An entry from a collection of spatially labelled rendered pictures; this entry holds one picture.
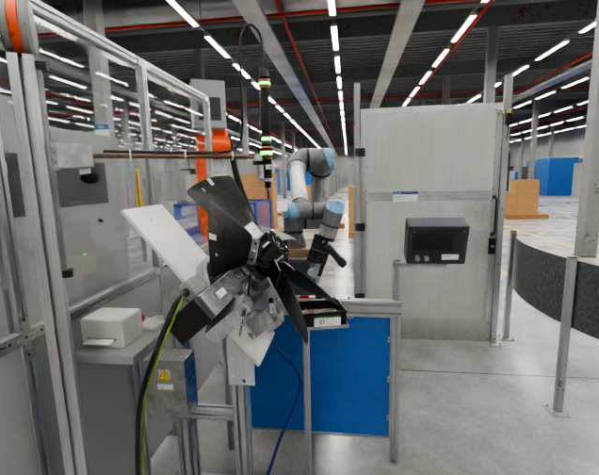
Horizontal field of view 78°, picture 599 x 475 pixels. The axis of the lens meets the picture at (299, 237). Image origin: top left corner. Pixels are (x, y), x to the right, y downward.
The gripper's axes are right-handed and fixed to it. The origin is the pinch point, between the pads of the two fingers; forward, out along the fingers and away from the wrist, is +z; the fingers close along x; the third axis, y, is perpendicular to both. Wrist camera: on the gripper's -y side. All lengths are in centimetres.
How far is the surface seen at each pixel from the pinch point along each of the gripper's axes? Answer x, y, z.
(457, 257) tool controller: -20, -57, -25
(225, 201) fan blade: 20, 41, -25
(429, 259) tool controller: -21, -46, -20
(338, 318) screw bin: -2.1, -13.0, 13.1
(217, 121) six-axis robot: -348, 194, -72
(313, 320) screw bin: 0.9, -2.8, 16.7
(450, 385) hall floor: -98, -109, 71
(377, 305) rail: -22.5, -30.5, 8.9
